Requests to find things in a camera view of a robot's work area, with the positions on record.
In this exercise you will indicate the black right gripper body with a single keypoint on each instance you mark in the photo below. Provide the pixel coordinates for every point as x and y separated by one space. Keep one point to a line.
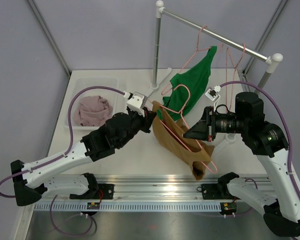
221 123

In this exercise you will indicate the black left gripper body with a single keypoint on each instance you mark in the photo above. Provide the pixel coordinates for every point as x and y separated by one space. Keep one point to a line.
138 122

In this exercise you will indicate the brown tank top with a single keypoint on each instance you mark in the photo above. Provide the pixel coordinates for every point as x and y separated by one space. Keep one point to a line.
169 134

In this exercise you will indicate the pink hanger of brown top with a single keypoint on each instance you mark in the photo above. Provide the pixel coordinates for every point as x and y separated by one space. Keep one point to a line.
180 113

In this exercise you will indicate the mauve tank top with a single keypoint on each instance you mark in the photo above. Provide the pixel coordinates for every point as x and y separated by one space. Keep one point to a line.
92 111

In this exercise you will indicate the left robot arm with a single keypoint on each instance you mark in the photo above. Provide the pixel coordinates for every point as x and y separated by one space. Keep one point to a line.
34 180

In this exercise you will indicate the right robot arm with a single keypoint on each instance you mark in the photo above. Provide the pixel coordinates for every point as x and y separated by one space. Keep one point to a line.
268 143

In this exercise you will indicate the pink hanger of green top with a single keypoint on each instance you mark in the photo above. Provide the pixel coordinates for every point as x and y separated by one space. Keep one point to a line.
169 87

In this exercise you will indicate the green tank top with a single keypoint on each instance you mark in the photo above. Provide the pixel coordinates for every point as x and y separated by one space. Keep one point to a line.
196 79

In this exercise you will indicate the white perforated plastic basket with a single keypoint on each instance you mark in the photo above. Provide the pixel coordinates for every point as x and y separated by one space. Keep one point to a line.
86 82

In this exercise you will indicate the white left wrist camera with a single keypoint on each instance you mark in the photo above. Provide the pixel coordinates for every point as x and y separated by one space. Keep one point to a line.
136 102

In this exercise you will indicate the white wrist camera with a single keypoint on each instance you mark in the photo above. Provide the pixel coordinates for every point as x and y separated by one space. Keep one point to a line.
136 102
213 94

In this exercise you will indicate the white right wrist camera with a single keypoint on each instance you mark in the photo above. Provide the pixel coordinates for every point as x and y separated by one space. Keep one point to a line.
213 94

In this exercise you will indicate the aluminium rail at table edge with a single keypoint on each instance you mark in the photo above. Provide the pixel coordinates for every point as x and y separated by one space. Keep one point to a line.
155 188

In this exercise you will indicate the white slotted cable duct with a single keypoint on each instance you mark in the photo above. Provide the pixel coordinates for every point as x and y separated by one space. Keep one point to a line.
110 206

